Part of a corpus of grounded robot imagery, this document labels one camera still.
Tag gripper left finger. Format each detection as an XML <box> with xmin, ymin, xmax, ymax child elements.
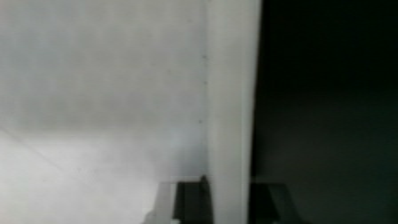
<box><xmin>145</xmin><ymin>176</ymin><xmax>214</xmax><ymax>224</ymax></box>

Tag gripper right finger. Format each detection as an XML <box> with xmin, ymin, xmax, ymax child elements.
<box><xmin>251</xmin><ymin>182</ymin><xmax>305</xmax><ymax>224</ymax></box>

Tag white desk tabletop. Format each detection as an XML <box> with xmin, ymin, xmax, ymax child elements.
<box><xmin>0</xmin><ymin>0</ymin><xmax>262</xmax><ymax>224</ymax></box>

